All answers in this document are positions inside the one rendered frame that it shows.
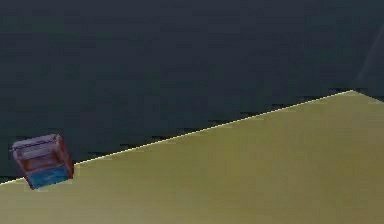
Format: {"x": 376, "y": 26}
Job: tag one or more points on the red and blue box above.
{"x": 42, "y": 163}

